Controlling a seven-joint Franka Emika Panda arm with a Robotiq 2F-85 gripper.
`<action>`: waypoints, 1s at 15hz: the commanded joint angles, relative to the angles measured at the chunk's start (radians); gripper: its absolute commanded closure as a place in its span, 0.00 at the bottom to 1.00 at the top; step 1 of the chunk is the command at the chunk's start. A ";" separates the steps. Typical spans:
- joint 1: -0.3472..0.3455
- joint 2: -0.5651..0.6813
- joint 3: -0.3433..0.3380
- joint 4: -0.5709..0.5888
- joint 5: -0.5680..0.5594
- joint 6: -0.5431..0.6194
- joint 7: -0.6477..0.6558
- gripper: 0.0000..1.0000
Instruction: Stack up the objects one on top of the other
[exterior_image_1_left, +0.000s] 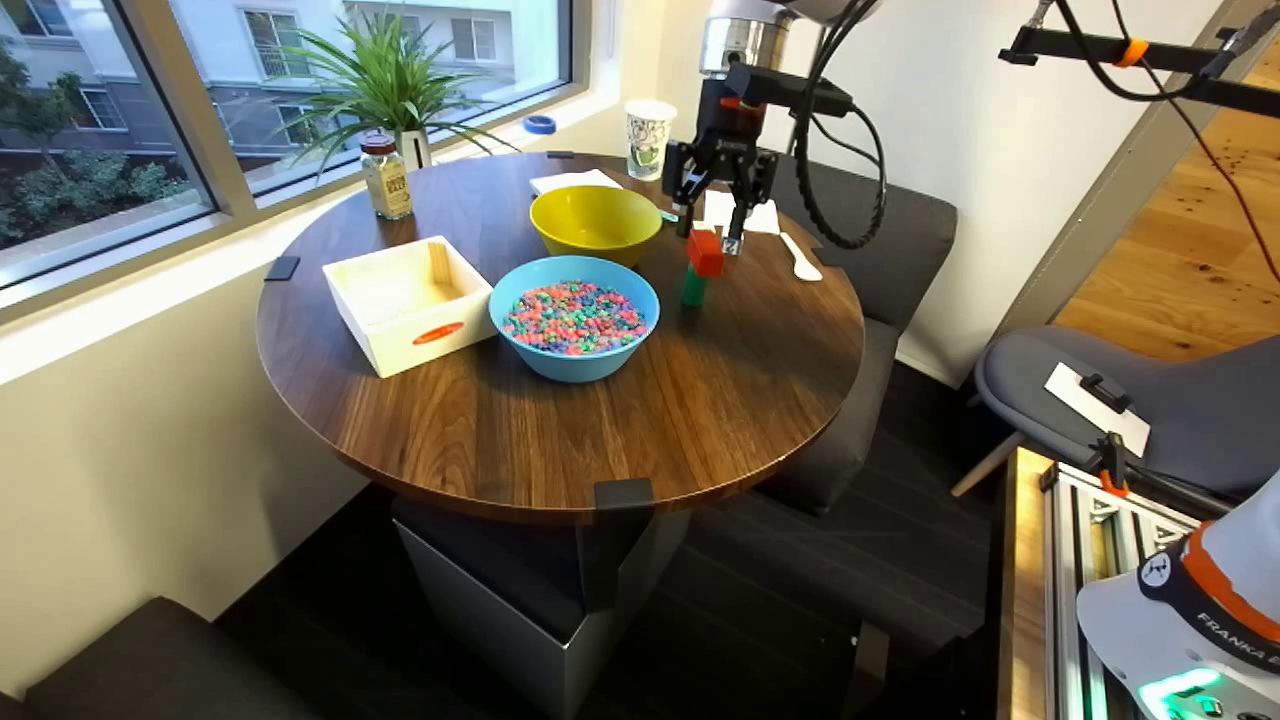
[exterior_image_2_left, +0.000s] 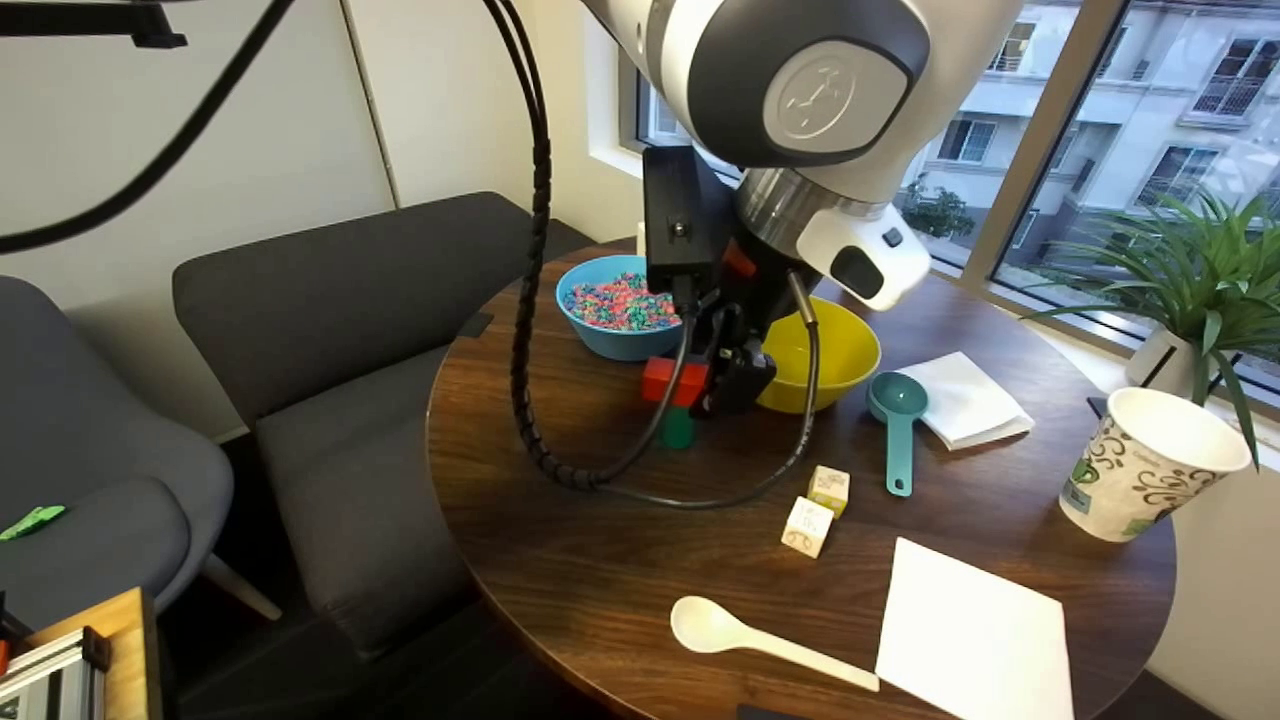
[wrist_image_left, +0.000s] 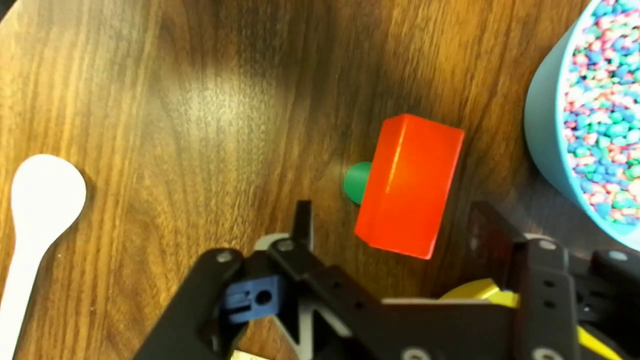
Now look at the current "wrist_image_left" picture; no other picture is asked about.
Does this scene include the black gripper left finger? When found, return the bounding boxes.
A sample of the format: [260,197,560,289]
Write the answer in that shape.
[133,199,402,360]

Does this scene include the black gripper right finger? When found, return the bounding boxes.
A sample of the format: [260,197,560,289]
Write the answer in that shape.
[468,201,640,360]

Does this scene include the green cylinder block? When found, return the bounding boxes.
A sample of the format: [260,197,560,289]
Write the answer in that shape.
[343,160,377,208]

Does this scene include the blue bowl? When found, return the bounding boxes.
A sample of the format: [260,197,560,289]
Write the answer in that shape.
[523,0,640,255]

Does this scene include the multicoloured beads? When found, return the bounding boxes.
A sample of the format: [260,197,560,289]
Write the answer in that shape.
[560,0,640,228]

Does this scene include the white plastic spoon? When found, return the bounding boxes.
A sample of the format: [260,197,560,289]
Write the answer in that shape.
[0,152,90,360]

